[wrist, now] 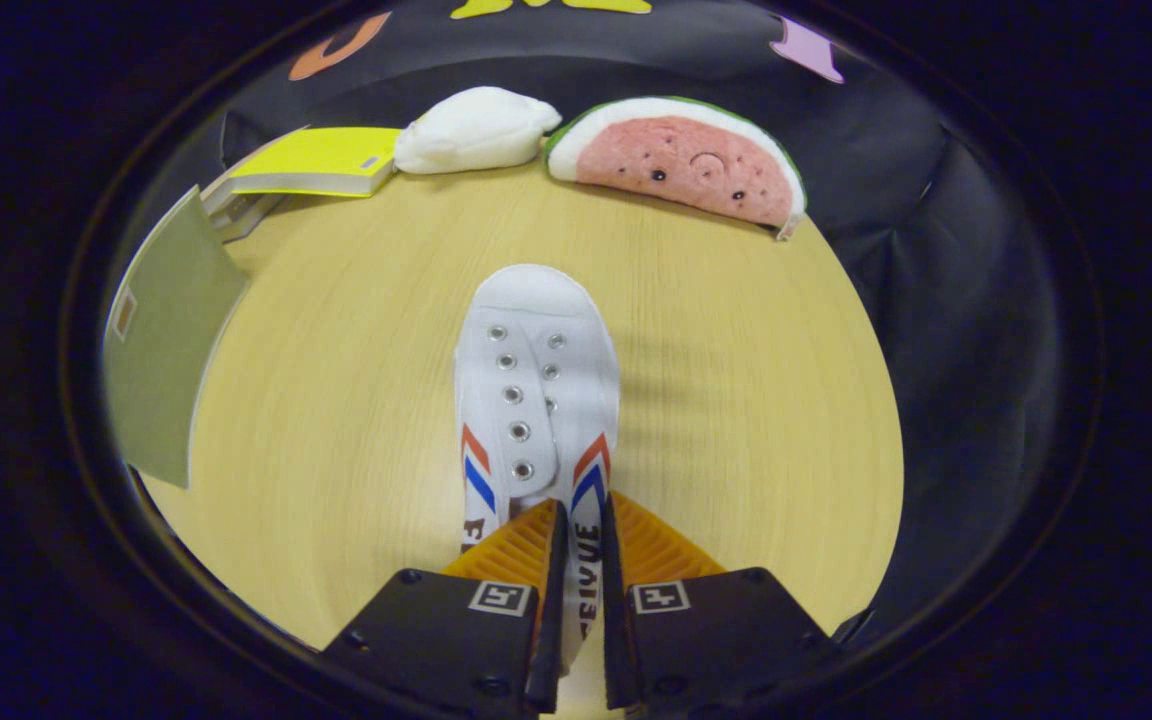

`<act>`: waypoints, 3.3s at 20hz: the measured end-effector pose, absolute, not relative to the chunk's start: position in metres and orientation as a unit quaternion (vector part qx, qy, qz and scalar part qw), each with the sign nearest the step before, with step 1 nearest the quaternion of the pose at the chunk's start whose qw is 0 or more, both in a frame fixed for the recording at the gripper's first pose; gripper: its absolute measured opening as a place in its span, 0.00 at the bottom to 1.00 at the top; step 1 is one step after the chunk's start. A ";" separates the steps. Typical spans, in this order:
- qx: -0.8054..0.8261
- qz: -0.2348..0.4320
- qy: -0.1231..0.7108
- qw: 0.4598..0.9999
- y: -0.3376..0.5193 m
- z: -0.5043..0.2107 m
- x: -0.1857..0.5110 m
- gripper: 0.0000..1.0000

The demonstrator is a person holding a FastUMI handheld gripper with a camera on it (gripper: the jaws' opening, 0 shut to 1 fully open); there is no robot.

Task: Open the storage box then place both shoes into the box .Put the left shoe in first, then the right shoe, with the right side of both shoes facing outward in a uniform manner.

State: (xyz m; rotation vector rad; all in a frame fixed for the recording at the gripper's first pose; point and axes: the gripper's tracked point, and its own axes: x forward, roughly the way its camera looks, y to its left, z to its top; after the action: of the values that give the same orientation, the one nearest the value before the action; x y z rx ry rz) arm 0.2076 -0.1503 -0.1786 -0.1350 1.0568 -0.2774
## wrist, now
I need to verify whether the white canvas shoe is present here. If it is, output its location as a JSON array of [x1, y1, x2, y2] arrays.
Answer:
[[453, 263, 622, 673]]

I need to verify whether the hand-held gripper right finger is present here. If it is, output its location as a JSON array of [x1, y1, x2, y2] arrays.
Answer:
[[599, 490, 837, 716]]

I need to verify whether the white plush toy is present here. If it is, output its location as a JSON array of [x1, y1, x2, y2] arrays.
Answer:
[[393, 86, 563, 176]]

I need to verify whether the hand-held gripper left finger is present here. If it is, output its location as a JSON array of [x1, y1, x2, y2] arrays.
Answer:
[[319, 497, 570, 716]]

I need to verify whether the yellow book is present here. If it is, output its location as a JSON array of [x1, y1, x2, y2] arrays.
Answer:
[[226, 125, 402, 198]]

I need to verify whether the watermelon slice plush toy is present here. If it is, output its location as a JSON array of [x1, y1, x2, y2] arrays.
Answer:
[[544, 96, 809, 241]]

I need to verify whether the fabric storage box with lid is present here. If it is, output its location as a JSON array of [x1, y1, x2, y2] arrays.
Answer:
[[101, 185, 250, 491]]

